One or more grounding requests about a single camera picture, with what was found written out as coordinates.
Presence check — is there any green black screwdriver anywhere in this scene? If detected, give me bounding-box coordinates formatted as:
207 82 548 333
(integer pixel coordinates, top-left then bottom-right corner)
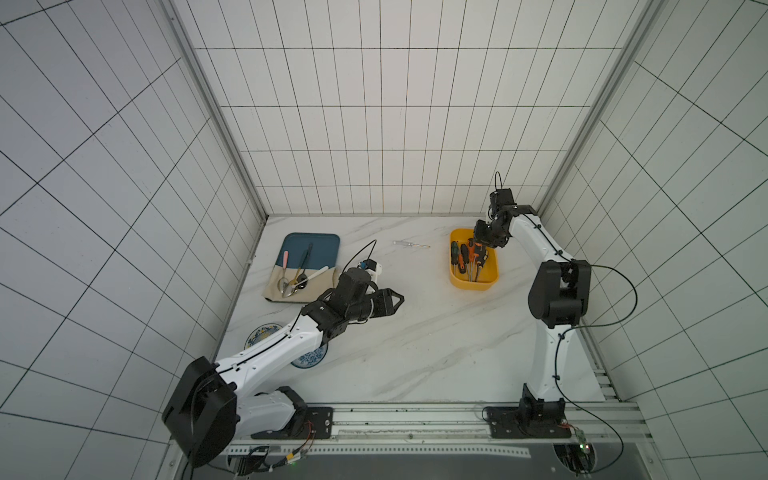
451 241 460 268

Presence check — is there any small clear screwdriver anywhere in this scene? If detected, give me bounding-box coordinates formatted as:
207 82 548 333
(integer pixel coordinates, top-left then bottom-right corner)
392 240 431 249

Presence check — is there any small orange black screwdriver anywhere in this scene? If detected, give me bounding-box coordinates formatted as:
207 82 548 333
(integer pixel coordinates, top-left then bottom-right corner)
468 238 487 266

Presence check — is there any long brown black screwdriver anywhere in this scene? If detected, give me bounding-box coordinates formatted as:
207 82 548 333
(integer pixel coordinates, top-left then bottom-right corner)
474 251 488 282

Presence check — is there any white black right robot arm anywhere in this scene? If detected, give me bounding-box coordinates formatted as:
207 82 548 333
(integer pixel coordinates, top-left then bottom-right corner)
475 203 591 439

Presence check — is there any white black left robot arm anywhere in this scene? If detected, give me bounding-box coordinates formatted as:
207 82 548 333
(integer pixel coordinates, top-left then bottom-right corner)
162 282 405 468

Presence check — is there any yellow plastic storage box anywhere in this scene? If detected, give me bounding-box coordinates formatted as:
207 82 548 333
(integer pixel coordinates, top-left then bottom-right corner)
449 228 500 291

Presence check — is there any beige cloth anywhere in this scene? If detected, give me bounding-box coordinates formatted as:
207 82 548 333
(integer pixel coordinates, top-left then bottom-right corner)
263 265 337 304

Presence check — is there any dark teal tray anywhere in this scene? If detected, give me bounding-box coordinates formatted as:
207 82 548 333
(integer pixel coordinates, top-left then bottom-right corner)
275 232 340 270

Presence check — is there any metal spoon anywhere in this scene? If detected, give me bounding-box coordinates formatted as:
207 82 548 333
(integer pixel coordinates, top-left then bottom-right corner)
281 268 307 298

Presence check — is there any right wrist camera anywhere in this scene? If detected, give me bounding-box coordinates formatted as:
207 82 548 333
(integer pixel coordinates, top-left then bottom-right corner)
489 188 516 211

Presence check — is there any pink handled spoon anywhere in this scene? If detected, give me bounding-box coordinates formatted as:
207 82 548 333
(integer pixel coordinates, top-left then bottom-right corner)
278 251 289 297

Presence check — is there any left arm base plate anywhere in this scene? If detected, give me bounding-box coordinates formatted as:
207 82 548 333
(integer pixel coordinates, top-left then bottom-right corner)
250 406 334 440

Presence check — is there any aluminium mounting rail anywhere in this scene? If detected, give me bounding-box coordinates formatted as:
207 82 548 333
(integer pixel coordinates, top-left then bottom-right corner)
211 402 652 461

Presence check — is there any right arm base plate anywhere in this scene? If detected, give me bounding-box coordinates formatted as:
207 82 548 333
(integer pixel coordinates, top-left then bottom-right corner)
483 402 571 440

